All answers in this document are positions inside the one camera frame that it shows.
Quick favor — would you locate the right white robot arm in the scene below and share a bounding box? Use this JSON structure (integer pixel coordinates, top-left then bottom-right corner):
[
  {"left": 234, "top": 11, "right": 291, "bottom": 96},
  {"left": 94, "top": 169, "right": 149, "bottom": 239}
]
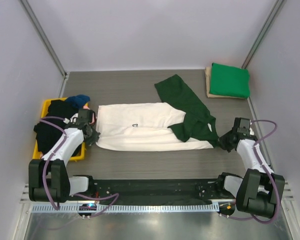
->
[{"left": 215, "top": 117, "right": 286, "bottom": 224}]

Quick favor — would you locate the yellow plastic bin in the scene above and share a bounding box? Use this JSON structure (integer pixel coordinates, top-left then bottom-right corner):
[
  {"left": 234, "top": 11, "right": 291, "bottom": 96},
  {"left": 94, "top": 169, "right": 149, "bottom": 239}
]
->
[{"left": 32, "top": 97, "right": 79, "bottom": 159}]

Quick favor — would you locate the left aluminium corner post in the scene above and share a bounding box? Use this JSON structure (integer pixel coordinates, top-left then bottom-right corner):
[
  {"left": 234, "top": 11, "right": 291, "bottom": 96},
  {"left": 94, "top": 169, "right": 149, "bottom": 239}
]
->
[{"left": 18, "top": 0, "right": 67, "bottom": 79}]

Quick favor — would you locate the white and green raglan t-shirt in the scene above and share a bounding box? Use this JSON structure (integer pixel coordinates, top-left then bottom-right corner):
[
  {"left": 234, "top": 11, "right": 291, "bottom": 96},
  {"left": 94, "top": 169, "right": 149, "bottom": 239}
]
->
[{"left": 96, "top": 74, "right": 219, "bottom": 152}]

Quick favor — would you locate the aluminium extrusion rail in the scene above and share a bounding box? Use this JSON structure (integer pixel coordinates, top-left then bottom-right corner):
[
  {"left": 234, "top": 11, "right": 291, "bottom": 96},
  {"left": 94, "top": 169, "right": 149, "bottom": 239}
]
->
[{"left": 20, "top": 183, "right": 30, "bottom": 204}]

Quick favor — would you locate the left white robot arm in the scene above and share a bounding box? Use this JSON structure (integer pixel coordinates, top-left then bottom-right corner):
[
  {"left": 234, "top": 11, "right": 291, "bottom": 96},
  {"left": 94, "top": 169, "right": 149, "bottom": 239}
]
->
[{"left": 28, "top": 108, "right": 100, "bottom": 208}]

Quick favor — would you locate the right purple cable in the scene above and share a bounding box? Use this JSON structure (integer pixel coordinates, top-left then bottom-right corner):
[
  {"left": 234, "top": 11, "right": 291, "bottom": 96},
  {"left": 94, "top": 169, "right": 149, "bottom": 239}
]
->
[{"left": 219, "top": 119, "right": 282, "bottom": 225}]

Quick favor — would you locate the blue garment in bin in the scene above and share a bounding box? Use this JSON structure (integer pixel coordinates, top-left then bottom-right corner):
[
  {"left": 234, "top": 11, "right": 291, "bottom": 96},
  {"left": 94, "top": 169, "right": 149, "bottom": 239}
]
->
[{"left": 65, "top": 94, "right": 91, "bottom": 109}]

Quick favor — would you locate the right aluminium corner post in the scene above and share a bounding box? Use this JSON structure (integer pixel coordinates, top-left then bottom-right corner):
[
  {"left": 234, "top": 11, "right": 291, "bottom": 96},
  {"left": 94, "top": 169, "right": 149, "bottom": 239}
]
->
[{"left": 241, "top": 0, "right": 287, "bottom": 69}]

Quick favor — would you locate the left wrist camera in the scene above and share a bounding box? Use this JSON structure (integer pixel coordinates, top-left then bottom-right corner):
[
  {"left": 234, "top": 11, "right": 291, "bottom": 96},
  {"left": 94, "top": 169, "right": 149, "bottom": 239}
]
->
[{"left": 63, "top": 113, "right": 78, "bottom": 124}]

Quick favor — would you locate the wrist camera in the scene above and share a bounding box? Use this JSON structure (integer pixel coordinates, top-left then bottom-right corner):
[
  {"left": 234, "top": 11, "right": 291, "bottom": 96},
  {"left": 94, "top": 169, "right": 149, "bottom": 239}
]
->
[
  {"left": 249, "top": 121, "right": 255, "bottom": 136},
  {"left": 63, "top": 113, "right": 78, "bottom": 124}
]

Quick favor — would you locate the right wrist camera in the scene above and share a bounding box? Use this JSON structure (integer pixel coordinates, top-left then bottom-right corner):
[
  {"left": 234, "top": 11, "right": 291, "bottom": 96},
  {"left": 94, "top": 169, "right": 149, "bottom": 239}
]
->
[{"left": 249, "top": 121, "right": 255, "bottom": 136}]

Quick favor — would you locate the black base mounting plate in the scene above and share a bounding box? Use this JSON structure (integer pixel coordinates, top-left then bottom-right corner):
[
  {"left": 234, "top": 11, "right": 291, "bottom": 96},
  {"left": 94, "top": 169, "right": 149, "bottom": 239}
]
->
[{"left": 81, "top": 178, "right": 235, "bottom": 206}]

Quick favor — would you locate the aluminium corner post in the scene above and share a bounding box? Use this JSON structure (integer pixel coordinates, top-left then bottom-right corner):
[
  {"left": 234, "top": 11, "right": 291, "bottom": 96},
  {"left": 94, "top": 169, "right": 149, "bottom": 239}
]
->
[
  {"left": 241, "top": 0, "right": 287, "bottom": 69},
  {"left": 18, "top": 0, "right": 67, "bottom": 79}
]

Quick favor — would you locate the folded beige t-shirt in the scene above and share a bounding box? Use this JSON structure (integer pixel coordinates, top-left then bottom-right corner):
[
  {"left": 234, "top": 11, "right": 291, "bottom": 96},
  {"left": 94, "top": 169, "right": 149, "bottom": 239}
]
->
[{"left": 204, "top": 67, "right": 243, "bottom": 99}]

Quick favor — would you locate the black t-shirt in bin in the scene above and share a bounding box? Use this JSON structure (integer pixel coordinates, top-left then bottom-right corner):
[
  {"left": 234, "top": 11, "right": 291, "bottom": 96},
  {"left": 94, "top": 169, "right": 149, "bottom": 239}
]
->
[{"left": 33, "top": 99, "right": 91, "bottom": 158}]

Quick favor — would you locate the folded bright green t-shirt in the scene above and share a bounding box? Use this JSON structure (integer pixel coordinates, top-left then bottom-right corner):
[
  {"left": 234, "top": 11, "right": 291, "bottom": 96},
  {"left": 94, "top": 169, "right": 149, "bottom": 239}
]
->
[{"left": 209, "top": 62, "right": 251, "bottom": 99}]

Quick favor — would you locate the slotted cable duct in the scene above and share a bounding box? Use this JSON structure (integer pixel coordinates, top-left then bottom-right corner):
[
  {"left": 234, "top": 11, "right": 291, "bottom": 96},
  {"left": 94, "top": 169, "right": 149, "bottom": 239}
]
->
[{"left": 31, "top": 202, "right": 220, "bottom": 214}]

